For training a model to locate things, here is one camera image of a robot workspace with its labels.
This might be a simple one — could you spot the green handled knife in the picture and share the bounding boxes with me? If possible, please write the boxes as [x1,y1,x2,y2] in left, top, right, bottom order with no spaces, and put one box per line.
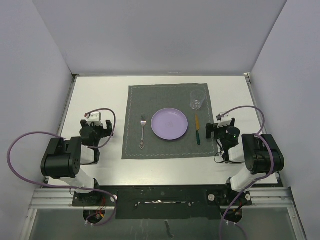
[195,114,201,145]

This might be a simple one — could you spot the clear drinking glass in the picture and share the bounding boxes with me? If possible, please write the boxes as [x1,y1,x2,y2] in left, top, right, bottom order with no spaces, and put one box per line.
[190,90,206,110]

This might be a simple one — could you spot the silver fork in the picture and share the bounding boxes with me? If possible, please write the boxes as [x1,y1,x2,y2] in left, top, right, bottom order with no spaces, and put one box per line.
[139,115,147,150]

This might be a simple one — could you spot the purple plate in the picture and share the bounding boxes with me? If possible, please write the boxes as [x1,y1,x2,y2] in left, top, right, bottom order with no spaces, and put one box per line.
[151,108,189,141]

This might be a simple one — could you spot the grey cloth napkin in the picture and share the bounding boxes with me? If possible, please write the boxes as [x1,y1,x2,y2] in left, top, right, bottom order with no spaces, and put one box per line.
[122,83,218,160]

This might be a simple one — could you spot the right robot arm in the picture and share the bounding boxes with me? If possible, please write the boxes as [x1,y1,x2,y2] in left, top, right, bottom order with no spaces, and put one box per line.
[205,117,285,205]

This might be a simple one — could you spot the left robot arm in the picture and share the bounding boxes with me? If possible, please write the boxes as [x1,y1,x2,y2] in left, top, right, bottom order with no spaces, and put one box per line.
[40,119,113,206]

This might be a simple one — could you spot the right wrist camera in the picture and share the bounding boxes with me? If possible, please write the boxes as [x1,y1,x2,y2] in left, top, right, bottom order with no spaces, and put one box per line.
[216,112,232,128]

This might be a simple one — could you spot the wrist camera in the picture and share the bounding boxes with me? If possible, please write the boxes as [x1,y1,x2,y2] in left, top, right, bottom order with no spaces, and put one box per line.
[85,111,103,127]
[216,112,232,128]

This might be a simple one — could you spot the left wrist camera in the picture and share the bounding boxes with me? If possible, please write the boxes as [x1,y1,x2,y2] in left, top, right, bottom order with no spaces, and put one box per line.
[85,111,103,127]

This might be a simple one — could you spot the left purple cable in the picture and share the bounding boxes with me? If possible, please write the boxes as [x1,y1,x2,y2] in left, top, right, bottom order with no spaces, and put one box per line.
[6,107,118,227]

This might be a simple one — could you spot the aluminium frame rail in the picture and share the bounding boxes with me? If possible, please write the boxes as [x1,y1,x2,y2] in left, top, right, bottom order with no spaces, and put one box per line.
[28,187,296,210]

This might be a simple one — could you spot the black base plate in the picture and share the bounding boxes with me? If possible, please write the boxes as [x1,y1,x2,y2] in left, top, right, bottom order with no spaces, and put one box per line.
[72,184,252,220]

